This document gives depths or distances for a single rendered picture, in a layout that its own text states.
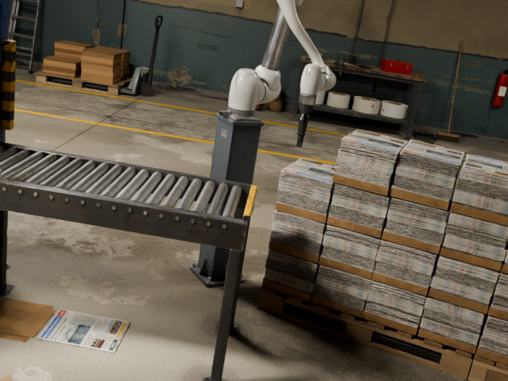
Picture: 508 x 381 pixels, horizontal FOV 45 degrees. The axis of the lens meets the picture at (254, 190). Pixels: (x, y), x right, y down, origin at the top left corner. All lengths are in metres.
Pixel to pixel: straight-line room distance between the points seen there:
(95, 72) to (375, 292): 6.58
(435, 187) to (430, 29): 6.92
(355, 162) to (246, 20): 6.78
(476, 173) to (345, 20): 6.86
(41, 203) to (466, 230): 1.94
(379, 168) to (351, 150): 0.16
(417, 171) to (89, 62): 6.70
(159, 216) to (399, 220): 1.24
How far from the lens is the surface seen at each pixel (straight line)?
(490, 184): 3.03
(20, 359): 2.97
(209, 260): 3.67
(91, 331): 3.14
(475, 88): 10.08
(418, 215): 3.09
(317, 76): 3.23
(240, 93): 3.38
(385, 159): 3.03
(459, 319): 3.25
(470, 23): 9.96
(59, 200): 2.60
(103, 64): 9.03
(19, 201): 2.67
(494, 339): 3.29
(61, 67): 9.24
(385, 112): 9.24
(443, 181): 3.04
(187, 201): 2.61
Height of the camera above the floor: 1.68
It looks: 18 degrees down
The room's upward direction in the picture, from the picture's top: 9 degrees clockwise
